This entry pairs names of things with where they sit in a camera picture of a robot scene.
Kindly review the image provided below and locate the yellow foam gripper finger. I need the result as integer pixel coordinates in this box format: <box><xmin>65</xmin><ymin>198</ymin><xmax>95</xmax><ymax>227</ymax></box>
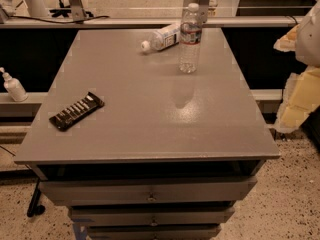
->
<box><xmin>273</xmin><ymin>25</ymin><xmax>299</xmax><ymax>51</ymax></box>
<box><xmin>273</xmin><ymin>66</ymin><xmax>320</xmax><ymax>133</ymax></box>

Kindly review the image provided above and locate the clear water bottle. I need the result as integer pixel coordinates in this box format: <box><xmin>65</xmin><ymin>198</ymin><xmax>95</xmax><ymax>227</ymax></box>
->
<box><xmin>141</xmin><ymin>23</ymin><xmax>180</xmax><ymax>53</ymax></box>
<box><xmin>179</xmin><ymin>3</ymin><xmax>202</xmax><ymax>74</ymax></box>

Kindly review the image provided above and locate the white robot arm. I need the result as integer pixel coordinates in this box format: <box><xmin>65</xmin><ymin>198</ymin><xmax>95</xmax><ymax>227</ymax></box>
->
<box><xmin>273</xmin><ymin>1</ymin><xmax>320</xmax><ymax>133</ymax></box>

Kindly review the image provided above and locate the clear lying water bottle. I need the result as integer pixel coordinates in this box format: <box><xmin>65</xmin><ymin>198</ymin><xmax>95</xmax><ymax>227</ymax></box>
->
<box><xmin>141</xmin><ymin>23</ymin><xmax>180</xmax><ymax>53</ymax></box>

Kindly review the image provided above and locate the white pump dispenser bottle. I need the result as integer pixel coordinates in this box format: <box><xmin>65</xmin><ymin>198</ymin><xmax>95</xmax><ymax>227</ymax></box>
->
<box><xmin>0</xmin><ymin>67</ymin><xmax>28</xmax><ymax>102</ymax></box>

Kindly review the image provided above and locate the top cabinet drawer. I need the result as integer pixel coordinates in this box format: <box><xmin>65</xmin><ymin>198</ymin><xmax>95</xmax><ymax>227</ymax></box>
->
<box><xmin>39</xmin><ymin>176</ymin><xmax>257</xmax><ymax>206</ymax></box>

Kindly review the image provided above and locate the cabinet drawer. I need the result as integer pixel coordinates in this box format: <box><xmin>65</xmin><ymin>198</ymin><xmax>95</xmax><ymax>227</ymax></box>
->
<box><xmin>88</xmin><ymin>224</ymin><xmax>221</xmax><ymax>240</ymax></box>
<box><xmin>39</xmin><ymin>176</ymin><xmax>257</xmax><ymax>206</ymax></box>
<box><xmin>69</xmin><ymin>206</ymin><xmax>234</xmax><ymax>226</ymax></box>

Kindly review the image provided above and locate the grey drawer cabinet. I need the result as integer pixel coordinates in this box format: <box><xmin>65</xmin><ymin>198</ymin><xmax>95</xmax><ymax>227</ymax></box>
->
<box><xmin>13</xmin><ymin>28</ymin><xmax>281</xmax><ymax>240</ymax></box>

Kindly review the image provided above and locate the middle cabinet drawer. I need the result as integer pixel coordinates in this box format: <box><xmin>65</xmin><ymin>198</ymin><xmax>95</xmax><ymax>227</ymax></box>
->
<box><xmin>69</xmin><ymin>206</ymin><xmax>234</xmax><ymax>226</ymax></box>

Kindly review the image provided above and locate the bottom cabinet drawer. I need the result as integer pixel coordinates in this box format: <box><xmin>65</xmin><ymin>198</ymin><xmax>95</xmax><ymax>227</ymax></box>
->
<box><xmin>88</xmin><ymin>224</ymin><xmax>221</xmax><ymax>240</ymax></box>

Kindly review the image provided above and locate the black snack bar wrapper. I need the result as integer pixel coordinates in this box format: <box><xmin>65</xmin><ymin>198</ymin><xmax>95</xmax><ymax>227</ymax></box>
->
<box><xmin>49</xmin><ymin>92</ymin><xmax>105</xmax><ymax>132</ymax></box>

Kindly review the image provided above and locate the grey metal stand leg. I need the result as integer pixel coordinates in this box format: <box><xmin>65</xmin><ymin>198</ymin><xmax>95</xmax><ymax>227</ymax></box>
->
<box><xmin>69</xmin><ymin>0</ymin><xmax>86</xmax><ymax>21</ymax></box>

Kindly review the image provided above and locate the black caster wheel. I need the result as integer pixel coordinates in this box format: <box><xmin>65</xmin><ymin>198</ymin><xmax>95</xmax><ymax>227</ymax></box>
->
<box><xmin>27</xmin><ymin>181</ymin><xmax>46</xmax><ymax>218</ymax></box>

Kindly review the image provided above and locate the black cable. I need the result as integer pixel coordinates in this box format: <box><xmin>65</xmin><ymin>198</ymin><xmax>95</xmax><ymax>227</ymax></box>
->
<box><xmin>12</xmin><ymin>14</ymin><xmax>111</xmax><ymax>24</ymax></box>

